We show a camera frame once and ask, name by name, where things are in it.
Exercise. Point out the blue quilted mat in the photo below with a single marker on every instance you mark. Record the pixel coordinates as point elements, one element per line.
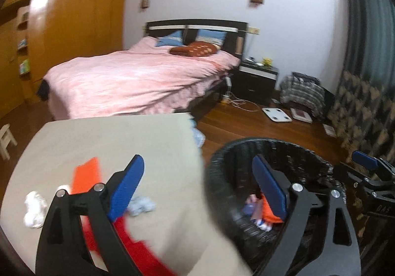
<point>199,137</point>

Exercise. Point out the red and white scale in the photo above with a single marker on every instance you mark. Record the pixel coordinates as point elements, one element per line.
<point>301,115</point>

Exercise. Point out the grey table cloth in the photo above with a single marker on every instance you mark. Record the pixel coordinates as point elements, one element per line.
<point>180,231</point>

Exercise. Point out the patterned curtain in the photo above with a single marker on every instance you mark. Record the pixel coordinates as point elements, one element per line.
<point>363,110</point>

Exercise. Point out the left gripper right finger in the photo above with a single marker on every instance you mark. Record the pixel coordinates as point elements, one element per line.
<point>273,185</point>

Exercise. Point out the blue pillow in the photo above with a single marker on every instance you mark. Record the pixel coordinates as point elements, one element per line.
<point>175,39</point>
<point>216,38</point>

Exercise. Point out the left wall lamp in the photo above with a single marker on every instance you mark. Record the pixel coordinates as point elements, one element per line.
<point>145,4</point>

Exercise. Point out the red rubber glove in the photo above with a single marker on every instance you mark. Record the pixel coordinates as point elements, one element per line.
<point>145,260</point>

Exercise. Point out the black bedside table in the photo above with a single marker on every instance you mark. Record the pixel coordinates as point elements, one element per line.
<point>254,83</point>

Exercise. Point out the plaid bag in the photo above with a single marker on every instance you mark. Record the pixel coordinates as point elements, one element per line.
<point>304,90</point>

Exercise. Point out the dark wooden headboard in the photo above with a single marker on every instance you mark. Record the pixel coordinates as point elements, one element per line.
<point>235,31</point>

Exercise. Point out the yellow plush toy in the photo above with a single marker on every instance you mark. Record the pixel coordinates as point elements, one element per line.
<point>267,62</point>

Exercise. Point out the right blue pillow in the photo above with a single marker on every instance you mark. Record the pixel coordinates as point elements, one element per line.
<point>216,38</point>

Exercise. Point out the bed with pink cover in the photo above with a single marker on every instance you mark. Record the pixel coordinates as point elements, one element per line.
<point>145,79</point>

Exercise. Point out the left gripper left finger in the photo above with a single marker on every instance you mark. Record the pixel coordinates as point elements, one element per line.
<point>122,186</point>

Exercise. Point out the black trash bin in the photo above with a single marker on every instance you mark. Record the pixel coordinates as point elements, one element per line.
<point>229,180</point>

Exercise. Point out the white crumpled tissue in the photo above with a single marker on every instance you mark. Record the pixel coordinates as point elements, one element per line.
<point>36,206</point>

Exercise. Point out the white small stool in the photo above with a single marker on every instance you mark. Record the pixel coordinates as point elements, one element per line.
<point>6,138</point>

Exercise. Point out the orange knitted cloth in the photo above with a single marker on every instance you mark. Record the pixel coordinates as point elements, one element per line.
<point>86,176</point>
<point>267,214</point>

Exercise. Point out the left blue pillow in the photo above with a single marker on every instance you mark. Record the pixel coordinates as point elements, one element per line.
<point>175,39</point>

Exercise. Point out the wooden wardrobe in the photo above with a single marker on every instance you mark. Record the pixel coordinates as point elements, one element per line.
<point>37,35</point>

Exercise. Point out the brown dotted cushion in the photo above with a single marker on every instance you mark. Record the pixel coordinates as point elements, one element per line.
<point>195,49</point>

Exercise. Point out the white bathroom scale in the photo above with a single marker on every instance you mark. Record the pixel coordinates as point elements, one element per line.
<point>277,115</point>

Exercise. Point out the grey crumpled tissue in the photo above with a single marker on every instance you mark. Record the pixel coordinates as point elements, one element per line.
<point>138,205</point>

